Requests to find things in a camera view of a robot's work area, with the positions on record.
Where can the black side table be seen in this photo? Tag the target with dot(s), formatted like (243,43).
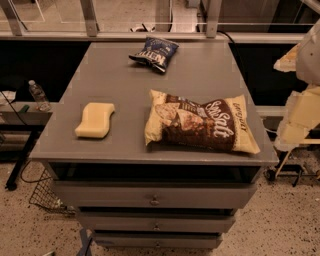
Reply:
(21,119)

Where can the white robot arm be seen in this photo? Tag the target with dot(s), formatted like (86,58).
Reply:
(304,58)

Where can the yellow brown sea salt chips bag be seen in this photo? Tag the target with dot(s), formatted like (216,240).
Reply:
(219,125)

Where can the top grey drawer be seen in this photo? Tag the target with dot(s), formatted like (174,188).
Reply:
(154,195)

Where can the yellow sponge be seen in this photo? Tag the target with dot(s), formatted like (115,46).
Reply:
(95,122)

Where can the middle grey drawer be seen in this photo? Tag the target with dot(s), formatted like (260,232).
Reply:
(155,222)

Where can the metal railing frame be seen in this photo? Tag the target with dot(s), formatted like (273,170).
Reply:
(244,21)

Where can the grey drawer cabinet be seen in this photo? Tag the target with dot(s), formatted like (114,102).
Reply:
(151,159)

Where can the clear plastic water bottle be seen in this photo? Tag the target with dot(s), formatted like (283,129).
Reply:
(39,96)

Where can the wire mesh basket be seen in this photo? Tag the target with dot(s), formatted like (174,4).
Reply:
(45,198)

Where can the bottom grey drawer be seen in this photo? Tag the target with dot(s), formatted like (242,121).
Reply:
(159,240)

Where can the grey drawer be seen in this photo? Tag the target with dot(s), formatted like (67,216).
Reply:
(155,222)
(154,195)
(159,240)

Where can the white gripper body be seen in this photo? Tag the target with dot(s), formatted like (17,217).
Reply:
(309,60)

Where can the blue Kettle chips bag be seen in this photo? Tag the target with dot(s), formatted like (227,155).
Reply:
(156,53)

